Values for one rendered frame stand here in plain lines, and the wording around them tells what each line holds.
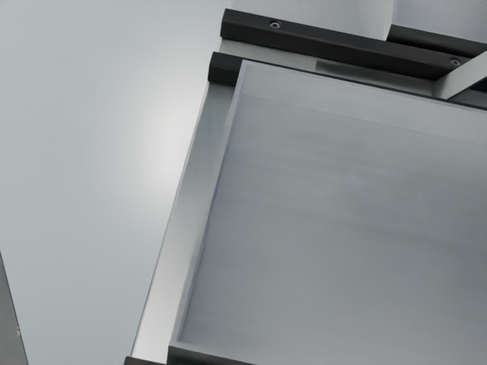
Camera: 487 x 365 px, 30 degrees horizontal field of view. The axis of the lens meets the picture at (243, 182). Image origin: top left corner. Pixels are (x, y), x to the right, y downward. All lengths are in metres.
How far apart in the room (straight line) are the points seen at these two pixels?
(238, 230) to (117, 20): 1.53
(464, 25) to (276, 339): 0.38
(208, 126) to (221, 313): 0.17
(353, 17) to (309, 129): 0.15
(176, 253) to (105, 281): 1.04
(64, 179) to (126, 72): 0.33
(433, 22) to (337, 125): 0.17
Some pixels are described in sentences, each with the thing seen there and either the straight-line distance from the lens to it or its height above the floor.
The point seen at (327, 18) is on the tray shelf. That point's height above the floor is 0.88.
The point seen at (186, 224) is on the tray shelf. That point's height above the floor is 0.88.
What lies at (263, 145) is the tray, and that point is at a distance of 0.70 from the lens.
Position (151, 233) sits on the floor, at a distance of 1.73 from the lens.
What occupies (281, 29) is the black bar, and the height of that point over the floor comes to 0.90.
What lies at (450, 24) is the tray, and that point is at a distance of 0.86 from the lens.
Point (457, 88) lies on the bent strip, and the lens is 0.76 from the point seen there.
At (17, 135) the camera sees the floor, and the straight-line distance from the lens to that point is 1.89.
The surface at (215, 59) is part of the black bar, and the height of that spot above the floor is 0.90.
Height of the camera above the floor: 1.40
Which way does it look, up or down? 50 degrees down
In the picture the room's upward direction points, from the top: 11 degrees clockwise
